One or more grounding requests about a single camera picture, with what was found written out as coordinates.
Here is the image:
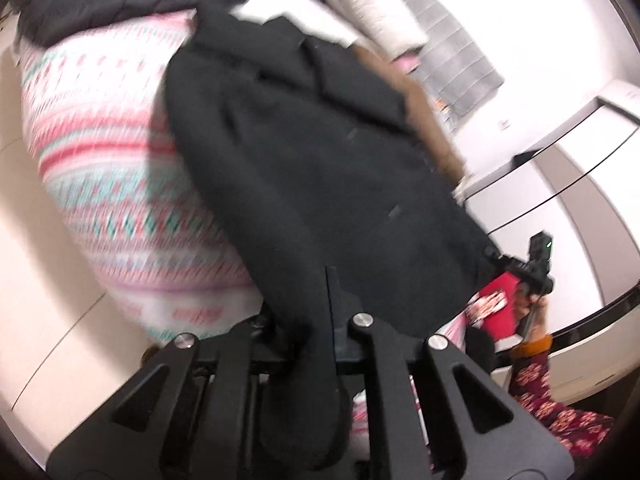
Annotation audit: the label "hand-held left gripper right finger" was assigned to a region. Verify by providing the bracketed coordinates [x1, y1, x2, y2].
[325, 266, 575, 480]

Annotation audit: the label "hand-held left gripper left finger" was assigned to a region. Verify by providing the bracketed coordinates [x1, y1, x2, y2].
[47, 324, 283, 480]

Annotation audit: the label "black button coat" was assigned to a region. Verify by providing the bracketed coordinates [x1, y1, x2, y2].
[165, 10, 501, 467]

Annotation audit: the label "person's right forearm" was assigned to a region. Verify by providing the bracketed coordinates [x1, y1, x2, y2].
[507, 332, 615, 462]

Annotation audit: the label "person's right hand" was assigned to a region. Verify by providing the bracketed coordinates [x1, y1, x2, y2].
[515, 282, 549, 342]

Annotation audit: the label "red chair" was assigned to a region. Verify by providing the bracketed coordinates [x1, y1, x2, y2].
[470, 270, 527, 352]

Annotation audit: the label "white wardrobe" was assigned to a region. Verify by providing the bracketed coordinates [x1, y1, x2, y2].
[457, 80, 640, 411]

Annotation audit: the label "brown cloth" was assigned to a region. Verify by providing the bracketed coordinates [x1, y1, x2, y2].
[350, 44, 469, 182]

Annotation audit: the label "grey padded headboard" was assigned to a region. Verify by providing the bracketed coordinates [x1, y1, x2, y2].
[380, 0, 507, 135]

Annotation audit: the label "patterned knit-print bedspread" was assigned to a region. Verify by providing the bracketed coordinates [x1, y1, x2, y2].
[17, 10, 471, 467]

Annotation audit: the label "white pillow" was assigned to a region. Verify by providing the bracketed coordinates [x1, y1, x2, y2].
[320, 0, 429, 59]

